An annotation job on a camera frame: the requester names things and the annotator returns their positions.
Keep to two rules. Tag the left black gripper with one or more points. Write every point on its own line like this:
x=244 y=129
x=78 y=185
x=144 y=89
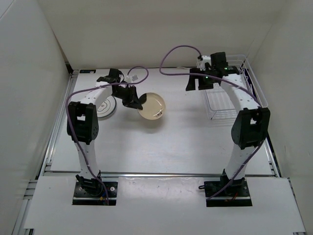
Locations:
x=132 y=101

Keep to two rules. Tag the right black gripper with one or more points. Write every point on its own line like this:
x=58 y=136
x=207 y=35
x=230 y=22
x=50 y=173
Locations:
x=191 y=84

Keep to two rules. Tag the white plate green rim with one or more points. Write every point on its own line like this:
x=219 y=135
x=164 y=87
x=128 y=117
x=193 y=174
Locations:
x=107 y=108

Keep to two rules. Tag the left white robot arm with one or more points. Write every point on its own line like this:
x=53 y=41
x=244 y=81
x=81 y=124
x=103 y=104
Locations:
x=83 y=126

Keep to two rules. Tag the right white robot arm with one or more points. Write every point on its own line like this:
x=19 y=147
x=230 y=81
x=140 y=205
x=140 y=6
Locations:
x=250 y=127

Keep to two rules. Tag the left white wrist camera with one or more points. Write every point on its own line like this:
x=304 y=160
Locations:
x=131 y=78

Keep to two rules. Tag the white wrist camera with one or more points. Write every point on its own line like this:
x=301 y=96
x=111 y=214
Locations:
x=204 y=63
x=131 y=78

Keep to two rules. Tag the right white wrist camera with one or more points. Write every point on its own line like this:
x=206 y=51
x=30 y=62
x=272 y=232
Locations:
x=204 y=63

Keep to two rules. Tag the white wire dish rack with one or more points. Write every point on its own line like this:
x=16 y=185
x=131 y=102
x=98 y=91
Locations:
x=224 y=101

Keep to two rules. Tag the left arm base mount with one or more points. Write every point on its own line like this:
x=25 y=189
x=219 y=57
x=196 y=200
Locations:
x=91 y=192

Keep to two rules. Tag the metal rail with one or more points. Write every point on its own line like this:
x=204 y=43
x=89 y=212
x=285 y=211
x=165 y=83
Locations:
x=119 y=174

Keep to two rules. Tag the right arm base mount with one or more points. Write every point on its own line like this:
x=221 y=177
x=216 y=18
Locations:
x=234 y=195

